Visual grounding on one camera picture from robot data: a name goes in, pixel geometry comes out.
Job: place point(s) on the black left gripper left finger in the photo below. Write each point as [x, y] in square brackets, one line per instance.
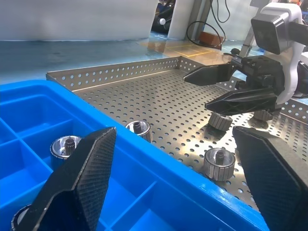
[79, 187]

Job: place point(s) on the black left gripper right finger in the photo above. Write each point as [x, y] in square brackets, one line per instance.
[276, 187]

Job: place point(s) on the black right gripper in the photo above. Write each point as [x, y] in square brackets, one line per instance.
[262, 72]

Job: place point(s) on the brown box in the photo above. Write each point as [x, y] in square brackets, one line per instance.
[209, 38]

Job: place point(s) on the blue plastic compartment bin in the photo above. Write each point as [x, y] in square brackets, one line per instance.
[149, 163]

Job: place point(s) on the white stand leg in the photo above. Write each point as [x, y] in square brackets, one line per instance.
[246, 43]

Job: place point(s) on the perforated metal tray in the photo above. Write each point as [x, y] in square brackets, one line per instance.
[156, 101]

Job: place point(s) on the narrow white board panel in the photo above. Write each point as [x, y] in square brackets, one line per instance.
[183, 16]

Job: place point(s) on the large white board panel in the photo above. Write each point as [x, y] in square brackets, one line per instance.
[72, 16]

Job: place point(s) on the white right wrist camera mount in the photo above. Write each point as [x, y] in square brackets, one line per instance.
[290, 79]

